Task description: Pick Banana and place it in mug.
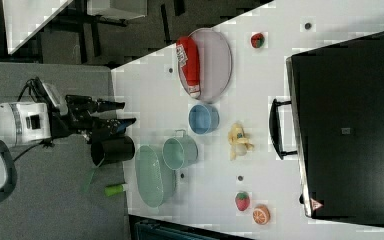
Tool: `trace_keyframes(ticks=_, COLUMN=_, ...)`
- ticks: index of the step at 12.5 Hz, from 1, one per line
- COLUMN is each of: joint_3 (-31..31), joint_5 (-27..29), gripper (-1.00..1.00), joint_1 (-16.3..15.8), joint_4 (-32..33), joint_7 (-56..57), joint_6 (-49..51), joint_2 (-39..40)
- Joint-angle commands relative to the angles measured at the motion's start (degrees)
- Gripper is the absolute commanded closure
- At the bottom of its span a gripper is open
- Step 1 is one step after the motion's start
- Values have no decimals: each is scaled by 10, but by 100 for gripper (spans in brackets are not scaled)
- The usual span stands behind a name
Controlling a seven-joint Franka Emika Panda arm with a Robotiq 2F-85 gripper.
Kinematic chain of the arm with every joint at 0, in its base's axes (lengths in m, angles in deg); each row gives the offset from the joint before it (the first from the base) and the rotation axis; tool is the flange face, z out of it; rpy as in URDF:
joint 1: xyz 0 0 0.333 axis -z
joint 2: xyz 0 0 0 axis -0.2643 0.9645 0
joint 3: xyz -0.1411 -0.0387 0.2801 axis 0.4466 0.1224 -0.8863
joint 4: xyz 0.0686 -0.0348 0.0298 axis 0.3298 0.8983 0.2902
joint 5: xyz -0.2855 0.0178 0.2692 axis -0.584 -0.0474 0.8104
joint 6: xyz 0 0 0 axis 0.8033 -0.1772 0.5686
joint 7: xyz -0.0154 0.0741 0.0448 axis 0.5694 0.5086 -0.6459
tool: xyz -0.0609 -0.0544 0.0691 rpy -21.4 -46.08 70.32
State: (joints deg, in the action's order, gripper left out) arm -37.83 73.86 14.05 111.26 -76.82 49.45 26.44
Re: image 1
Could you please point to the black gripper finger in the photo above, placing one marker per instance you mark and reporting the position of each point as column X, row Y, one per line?
column 104, row 105
column 104, row 129

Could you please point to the green metal mug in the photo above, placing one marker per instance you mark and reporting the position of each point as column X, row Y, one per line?
column 180, row 151

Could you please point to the yellow plush banana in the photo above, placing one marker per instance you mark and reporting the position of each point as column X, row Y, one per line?
column 239, row 142

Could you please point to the red green toy fruit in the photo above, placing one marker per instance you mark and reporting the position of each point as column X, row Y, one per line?
column 257, row 40

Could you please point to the blue bowl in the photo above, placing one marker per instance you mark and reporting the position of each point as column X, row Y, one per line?
column 203, row 119

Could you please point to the black toaster oven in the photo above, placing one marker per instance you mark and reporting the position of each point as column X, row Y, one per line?
column 337, row 102

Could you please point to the green oval colander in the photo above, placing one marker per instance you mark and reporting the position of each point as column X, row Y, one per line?
column 155, row 180

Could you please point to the grey round plate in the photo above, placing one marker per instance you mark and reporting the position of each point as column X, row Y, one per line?
column 215, row 64

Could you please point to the red toy strawberry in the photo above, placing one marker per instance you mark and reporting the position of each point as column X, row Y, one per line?
column 242, row 201

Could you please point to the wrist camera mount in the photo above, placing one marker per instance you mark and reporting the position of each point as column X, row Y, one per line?
column 50, row 95

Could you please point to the red ketchup bottle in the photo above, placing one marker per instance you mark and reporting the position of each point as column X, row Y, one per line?
column 189, row 62

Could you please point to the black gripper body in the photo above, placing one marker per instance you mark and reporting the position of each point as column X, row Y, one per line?
column 73, row 118

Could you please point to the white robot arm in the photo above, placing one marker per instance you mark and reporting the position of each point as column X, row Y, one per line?
column 41, row 122

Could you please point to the black cylindrical cup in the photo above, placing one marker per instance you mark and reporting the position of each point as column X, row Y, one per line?
column 112, row 151

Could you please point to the green spatula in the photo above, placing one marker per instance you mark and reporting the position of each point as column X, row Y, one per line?
column 109, row 190

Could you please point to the orange toy slice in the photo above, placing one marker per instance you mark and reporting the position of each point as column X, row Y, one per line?
column 261, row 215

